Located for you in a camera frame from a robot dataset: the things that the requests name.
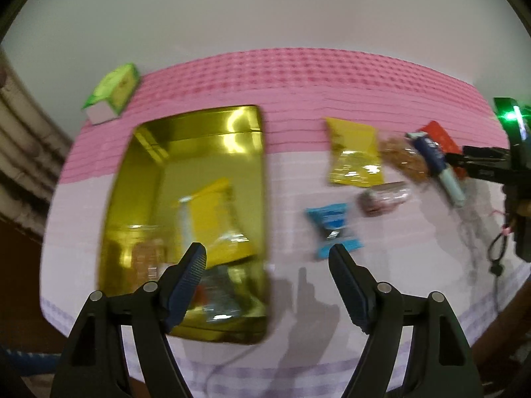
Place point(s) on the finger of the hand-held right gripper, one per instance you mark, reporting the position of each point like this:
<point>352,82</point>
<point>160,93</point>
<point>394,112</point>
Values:
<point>489,152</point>
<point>485,169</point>

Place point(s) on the blue cookie packet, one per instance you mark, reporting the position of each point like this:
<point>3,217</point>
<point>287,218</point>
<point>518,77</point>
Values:
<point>332,224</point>

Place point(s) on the clear peanut packet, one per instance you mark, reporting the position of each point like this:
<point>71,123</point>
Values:
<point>404,157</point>

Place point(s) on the beige folded curtain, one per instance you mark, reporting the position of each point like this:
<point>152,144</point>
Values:
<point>20,153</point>

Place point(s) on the red snack packet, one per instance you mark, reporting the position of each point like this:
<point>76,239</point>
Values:
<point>439,134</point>

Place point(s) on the pink and white candy packet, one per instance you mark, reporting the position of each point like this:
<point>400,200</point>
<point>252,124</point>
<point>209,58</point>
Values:
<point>383,199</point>

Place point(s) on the dark green red-label packet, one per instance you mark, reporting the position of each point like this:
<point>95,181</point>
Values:
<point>224,294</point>

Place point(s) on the navy and pale blue packet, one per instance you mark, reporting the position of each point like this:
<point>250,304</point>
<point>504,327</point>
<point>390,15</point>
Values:
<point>431,153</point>

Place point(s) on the clear orange cracker packet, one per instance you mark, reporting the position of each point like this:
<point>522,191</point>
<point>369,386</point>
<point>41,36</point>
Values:
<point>145,257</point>

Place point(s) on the yellow and silver snack packet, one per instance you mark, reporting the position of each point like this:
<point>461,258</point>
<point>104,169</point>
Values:
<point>211,215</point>

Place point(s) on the yellow leaf-print snack packet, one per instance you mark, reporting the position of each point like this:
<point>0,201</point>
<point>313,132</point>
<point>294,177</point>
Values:
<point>352,153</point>

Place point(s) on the red and gold tin box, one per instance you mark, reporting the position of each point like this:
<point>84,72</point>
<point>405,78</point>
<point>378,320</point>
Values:
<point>141,182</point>

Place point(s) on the pink ribbon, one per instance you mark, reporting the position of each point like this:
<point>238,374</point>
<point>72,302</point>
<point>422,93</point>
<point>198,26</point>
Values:
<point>506,228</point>

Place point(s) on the pink checked tablecloth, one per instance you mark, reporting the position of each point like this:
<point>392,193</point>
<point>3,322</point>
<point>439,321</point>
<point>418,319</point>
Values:
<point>290,87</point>

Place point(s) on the green tissue box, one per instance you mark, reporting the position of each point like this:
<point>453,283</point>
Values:
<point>112,91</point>

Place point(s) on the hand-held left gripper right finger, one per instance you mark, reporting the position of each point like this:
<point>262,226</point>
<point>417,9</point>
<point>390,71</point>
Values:
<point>352,290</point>

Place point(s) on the blue fabric strip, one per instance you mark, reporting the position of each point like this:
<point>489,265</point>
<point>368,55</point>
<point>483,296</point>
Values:
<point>29,362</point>

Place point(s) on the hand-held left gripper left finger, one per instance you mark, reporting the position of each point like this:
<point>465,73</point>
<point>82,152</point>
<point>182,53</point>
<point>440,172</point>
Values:
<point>186,286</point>

